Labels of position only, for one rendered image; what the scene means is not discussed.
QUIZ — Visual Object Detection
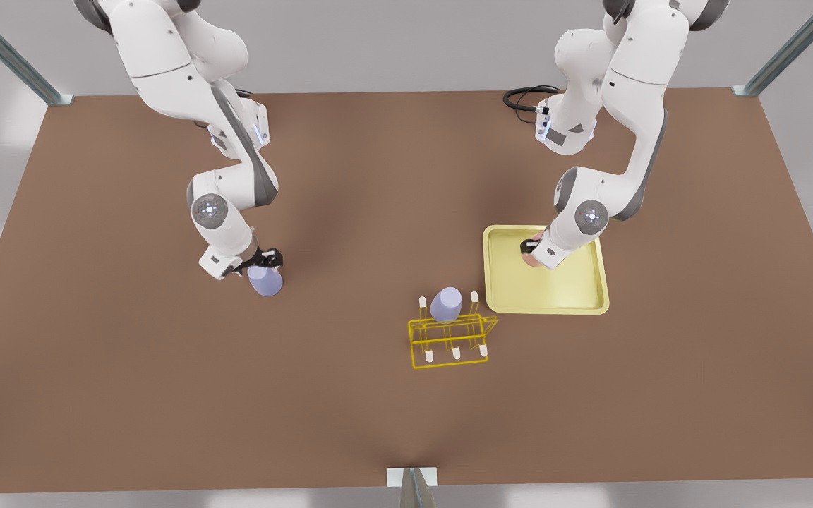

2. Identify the pink cup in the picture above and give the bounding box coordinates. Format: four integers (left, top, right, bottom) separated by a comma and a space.
522, 231, 547, 269

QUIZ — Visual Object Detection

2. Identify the lavender cup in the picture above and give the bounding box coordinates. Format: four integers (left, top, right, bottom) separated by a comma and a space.
430, 286, 463, 324
247, 265, 284, 297

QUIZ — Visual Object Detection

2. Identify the yellow wire cup rack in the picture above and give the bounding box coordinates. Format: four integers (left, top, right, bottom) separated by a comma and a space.
407, 291, 499, 370

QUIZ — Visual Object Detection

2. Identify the pale yellow square tray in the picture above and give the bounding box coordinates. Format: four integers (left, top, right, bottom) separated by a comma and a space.
483, 224, 610, 315

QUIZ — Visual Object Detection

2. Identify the silver frame post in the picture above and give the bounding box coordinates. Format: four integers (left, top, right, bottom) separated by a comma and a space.
0, 0, 74, 107
387, 466, 438, 508
732, 0, 813, 97

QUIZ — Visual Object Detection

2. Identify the black cable loop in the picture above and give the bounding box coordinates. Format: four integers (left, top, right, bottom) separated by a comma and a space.
503, 85, 564, 125

